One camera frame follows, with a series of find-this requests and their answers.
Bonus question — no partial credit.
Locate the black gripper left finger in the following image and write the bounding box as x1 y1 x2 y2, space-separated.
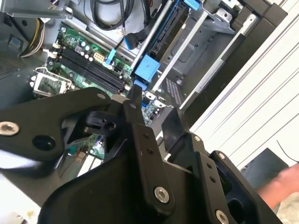
0 85 176 212

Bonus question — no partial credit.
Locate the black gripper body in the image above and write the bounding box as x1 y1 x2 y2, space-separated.
37 137 215 224

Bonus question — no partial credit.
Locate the hard disk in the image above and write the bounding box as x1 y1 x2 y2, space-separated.
133 0 203 91

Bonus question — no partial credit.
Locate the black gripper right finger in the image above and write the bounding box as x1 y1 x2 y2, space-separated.
161 107 283 224

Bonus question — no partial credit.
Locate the person's hand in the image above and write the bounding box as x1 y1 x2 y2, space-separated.
256 163 299 210

